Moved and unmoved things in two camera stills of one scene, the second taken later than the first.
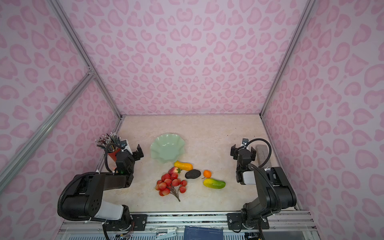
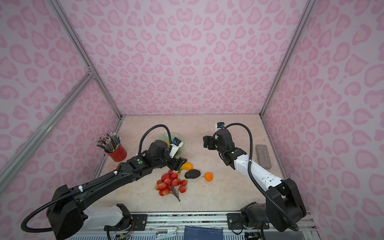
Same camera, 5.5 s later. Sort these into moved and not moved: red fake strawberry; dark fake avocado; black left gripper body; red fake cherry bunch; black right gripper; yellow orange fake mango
Moved: black left gripper body; black right gripper
Not moved: yellow orange fake mango; red fake strawberry; dark fake avocado; red fake cherry bunch
